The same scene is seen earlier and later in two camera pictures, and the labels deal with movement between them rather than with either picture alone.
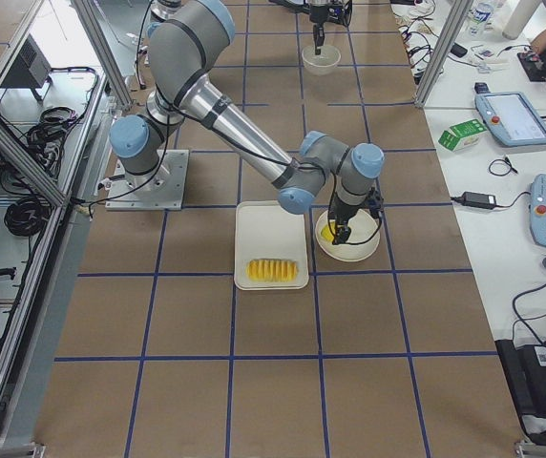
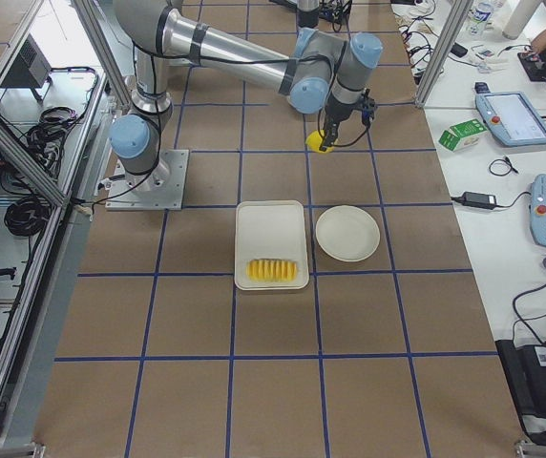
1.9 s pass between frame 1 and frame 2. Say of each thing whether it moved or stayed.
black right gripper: moved
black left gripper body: stayed
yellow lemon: moved
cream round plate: stayed
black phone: stayed
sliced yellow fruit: stayed
